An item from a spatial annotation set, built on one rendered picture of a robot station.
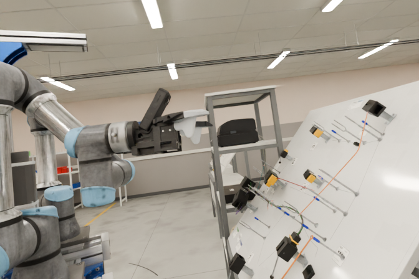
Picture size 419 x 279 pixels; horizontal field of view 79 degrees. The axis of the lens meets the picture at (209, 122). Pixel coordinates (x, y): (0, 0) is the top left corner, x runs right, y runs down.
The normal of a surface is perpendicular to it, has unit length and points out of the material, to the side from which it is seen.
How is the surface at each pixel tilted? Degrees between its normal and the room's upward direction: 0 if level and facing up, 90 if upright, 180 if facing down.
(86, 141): 90
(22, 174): 90
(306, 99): 90
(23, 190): 90
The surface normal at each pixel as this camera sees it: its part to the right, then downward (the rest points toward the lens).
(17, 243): 0.99, -0.14
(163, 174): 0.06, -0.07
